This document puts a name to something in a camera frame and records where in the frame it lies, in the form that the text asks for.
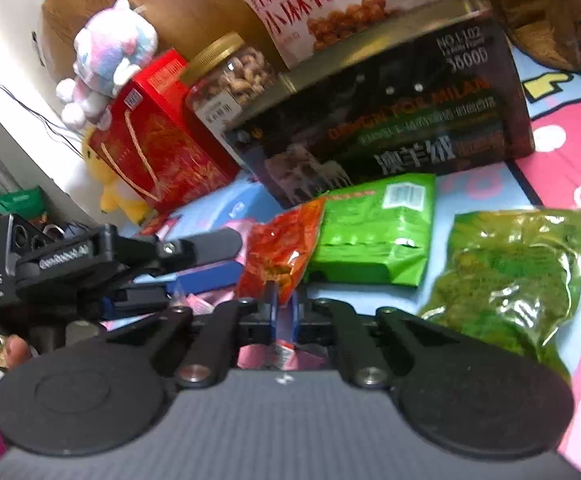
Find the wooden headboard panel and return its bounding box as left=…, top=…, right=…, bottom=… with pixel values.
left=38, top=0, right=286, bottom=81

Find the dark tin storage box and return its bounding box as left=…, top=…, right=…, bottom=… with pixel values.
left=225, top=0, right=534, bottom=207

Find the pink long snack box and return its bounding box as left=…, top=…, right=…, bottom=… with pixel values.
left=100, top=260, right=244, bottom=321

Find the cashew jar with gold lid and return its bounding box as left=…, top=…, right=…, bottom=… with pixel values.
left=181, top=32, right=276, bottom=152

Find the bright green snack bag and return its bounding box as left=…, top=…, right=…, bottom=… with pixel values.
left=305, top=174, right=435, bottom=287

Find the yellow plush toy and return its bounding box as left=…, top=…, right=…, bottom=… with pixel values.
left=81, top=126, right=153, bottom=226

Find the red gift box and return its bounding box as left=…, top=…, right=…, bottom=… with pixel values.
left=90, top=49, right=240, bottom=214

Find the pink white plush toy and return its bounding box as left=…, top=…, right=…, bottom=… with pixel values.
left=56, top=0, right=158, bottom=131

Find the dark green pickled vegetable packet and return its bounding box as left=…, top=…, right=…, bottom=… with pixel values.
left=418, top=208, right=581, bottom=379

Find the person's left hand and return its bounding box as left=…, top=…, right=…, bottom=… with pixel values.
left=4, top=335, right=32, bottom=370

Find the orange-red snack packet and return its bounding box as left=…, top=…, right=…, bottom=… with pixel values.
left=236, top=197, right=326, bottom=306

